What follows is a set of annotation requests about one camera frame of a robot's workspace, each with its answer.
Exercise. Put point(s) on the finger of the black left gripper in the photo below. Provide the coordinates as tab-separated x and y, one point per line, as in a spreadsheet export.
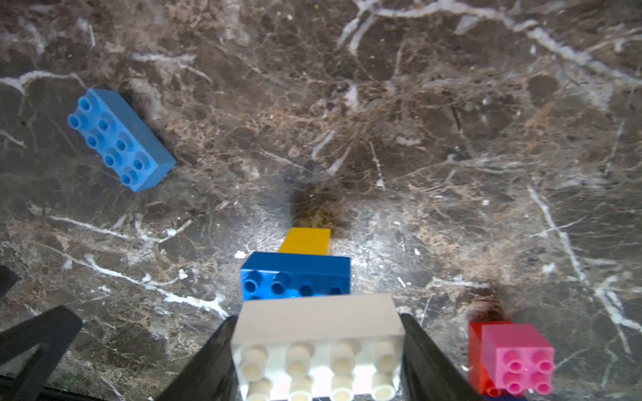
50	334
8	279

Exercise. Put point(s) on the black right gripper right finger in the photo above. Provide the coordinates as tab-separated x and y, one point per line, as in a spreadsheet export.
426	373

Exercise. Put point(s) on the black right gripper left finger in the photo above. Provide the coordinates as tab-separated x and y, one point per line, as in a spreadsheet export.
210	375

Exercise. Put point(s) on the red long lego brick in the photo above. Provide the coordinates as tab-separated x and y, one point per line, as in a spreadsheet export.
477	374

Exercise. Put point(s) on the white long lego brick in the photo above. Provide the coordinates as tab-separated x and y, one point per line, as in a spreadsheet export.
335	347

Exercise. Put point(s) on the pink square lego brick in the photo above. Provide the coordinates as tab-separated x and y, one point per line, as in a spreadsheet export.
517	358

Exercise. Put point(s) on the dark blue long lego brick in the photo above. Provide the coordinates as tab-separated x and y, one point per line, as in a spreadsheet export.
272	275

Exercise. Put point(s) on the yellow square lego brick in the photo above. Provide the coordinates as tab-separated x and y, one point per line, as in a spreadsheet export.
307	241

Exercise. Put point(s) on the dark blue square lego brick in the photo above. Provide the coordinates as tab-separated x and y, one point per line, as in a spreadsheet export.
504	398

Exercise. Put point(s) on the light blue long lego brick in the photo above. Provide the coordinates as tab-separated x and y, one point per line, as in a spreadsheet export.
124	142

